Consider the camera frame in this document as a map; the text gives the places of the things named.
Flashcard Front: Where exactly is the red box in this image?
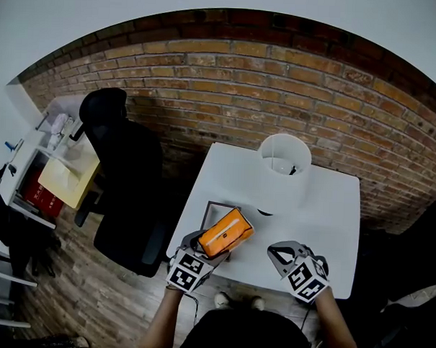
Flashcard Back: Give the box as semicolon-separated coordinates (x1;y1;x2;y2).
21;168;66;217

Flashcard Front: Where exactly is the white shelf unit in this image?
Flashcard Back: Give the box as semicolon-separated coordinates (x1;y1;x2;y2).
0;228;40;329

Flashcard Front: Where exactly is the person's right shoe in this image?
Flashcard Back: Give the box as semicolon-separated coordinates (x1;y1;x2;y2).
249;295;267;312

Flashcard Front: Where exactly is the person's left shoe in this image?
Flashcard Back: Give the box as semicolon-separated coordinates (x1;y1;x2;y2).
213;291;232;310

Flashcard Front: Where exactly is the person's right forearm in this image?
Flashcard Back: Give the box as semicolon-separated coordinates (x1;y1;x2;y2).
313;285;364;348

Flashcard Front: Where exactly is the dark grey box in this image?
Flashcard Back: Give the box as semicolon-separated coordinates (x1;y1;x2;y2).
198;200;244;244

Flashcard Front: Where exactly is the white table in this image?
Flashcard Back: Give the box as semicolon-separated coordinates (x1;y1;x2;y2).
164;140;365;301

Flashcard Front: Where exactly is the white shade table lamp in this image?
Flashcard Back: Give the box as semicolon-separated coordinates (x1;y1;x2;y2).
215;130;313;218

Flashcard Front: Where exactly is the person's shoe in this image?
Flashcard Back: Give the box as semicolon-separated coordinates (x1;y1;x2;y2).
213;291;232;310
249;295;267;312

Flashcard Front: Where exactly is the yellow table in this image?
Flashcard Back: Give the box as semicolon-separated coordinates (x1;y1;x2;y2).
36;140;102;211

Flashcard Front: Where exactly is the white desk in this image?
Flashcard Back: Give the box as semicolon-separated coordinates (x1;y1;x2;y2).
0;126;62;231

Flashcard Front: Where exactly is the person's black shirt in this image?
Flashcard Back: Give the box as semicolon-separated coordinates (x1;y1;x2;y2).
177;306;316;348

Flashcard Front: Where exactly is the orange box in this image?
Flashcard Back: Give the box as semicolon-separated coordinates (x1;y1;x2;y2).
196;205;256;262

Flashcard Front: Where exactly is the person's left forearm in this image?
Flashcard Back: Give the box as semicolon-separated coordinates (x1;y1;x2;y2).
138;284;186;348

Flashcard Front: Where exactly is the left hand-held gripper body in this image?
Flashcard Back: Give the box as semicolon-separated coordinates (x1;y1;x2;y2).
164;245;218;296

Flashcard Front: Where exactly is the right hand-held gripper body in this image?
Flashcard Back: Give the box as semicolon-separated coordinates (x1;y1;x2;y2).
286;254;332;305

